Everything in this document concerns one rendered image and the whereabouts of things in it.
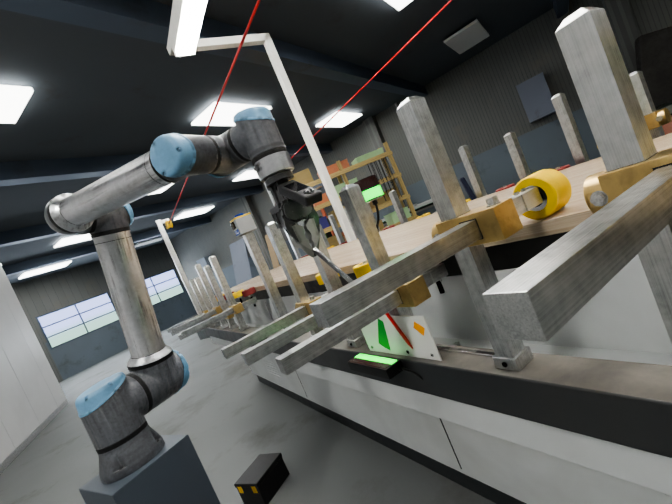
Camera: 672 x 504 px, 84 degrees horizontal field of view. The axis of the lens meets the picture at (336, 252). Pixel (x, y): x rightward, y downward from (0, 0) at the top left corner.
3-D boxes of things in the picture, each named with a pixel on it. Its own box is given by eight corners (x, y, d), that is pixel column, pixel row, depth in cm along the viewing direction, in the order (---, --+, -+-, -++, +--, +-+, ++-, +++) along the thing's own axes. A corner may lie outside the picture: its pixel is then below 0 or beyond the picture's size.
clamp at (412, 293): (415, 307, 75) (406, 284, 75) (377, 308, 87) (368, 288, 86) (433, 295, 78) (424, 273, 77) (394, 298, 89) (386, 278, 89)
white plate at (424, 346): (440, 361, 75) (421, 316, 74) (369, 351, 97) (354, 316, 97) (442, 360, 75) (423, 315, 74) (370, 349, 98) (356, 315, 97)
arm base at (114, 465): (118, 486, 106) (103, 455, 105) (91, 482, 116) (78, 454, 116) (175, 440, 121) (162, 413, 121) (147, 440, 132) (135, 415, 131)
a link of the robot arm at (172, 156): (20, 208, 108) (167, 120, 76) (66, 203, 119) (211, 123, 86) (36, 246, 110) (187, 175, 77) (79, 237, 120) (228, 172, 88)
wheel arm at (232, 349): (228, 362, 107) (222, 348, 107) (225, 360, 110) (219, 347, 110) (344, 297, 129) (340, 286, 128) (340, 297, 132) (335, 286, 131)
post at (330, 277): (364, 362, 104) (295, 204, 101) (357, 361, 107) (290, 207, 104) (373, 356, 106) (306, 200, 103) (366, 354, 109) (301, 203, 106)
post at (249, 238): (289, 338, 148) (243, 234, 145) (285, 337, 152) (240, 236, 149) (299, 332, 150) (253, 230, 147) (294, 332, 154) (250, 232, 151)
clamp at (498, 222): (503, 241, 52) (490, 208, 52) (435, 254, 64) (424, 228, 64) (526, 226, 55) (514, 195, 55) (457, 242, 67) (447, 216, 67)
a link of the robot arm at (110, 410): (85, 451, 115) (60, 401, 114) (135, 417, 130) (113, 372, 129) (110, 448, 108) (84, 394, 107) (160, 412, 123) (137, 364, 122)
